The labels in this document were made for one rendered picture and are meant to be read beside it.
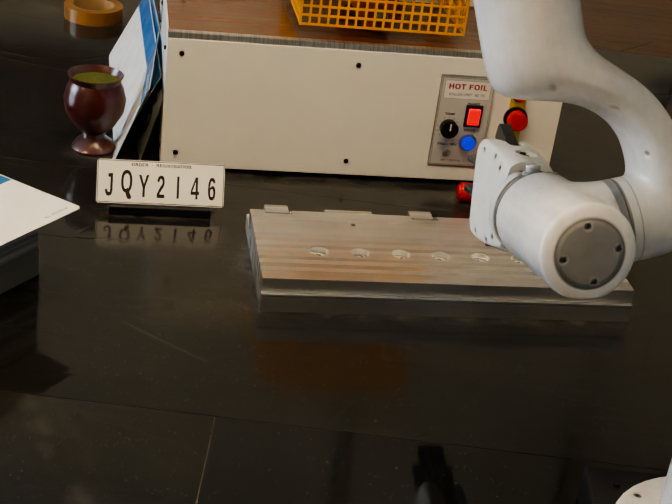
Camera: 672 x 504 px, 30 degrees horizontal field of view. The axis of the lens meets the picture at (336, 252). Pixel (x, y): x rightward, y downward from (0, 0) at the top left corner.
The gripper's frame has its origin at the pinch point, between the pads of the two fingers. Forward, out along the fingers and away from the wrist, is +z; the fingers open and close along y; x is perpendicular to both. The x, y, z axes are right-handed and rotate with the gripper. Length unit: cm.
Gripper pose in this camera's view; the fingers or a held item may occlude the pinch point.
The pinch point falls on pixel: (484, 176)
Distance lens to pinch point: 134.1
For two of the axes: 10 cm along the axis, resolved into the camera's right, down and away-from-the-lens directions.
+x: 9.8, 0.4, 1.8
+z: -1.6, -2.6, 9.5
